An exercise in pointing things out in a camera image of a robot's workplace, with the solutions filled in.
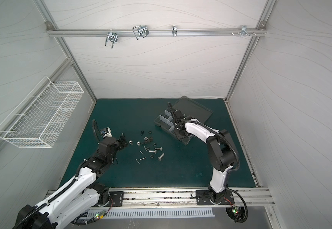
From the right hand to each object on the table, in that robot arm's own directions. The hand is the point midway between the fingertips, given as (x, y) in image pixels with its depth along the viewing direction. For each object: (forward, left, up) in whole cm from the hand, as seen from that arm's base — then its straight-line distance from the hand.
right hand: (185, 130), depth 94 cm
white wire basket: (-14, +73, +27) cm, 79 cm away
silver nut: (-9, +31, -4) cm, 33 cm away
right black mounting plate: (-38, -9, -6) cm, 40 cm away
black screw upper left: (-1, +30, -5) cm, 30 cm away
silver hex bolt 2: (-12, +16, -5) cm, 20 cm away
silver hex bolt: (-18, +16, -4) cm, 25 cm away
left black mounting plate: (-40, +36, -5) cm, 54 cm away
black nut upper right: (+1, +25, -5) cm, 25 cm away
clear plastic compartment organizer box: (+27, -4, -8) cm, 29 cm away
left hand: (-10, +39, +8) cm, 42 cm away
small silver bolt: (-14, +19, -4) cm, 24 cm away
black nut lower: (-17, +21, -5) cm, 28 cm away
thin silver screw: (-21, +29, -5) cm, 36 cm away
